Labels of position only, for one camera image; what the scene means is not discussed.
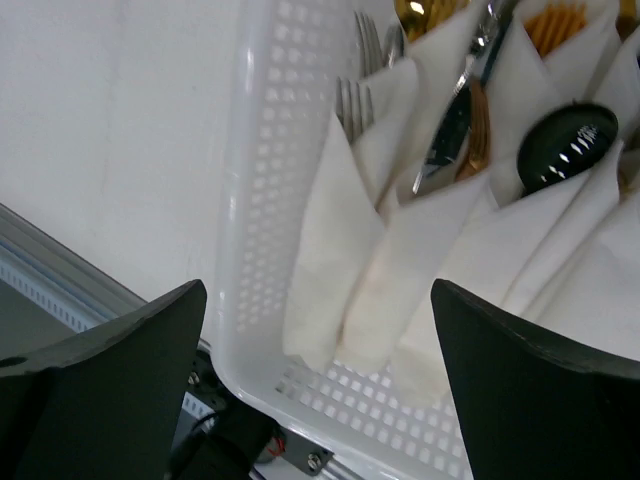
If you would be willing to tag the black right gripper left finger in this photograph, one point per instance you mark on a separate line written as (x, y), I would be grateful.
(102, 404)

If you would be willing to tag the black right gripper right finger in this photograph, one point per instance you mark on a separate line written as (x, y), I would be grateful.
(533, 404)

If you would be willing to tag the white paper napkin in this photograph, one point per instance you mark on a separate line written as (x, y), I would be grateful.
(339, 232)

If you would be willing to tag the ornate silver fork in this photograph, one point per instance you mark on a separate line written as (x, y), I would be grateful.
(353, 108)

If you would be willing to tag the folded white napkins stack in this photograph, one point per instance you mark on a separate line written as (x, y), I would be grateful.
(485, 233)

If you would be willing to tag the black spoon in basket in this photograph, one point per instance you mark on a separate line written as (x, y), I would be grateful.
(566, 142)

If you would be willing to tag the silver knife in basket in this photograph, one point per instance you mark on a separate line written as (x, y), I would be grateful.
(488, 34)

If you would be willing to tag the gold cutlery bundle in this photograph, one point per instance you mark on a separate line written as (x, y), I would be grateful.
(555, 25)

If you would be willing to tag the white plastic basket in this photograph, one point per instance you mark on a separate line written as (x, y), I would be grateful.
(288, 57)

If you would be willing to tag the gold spoon in basket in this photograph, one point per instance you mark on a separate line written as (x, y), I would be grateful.
(418, 17)

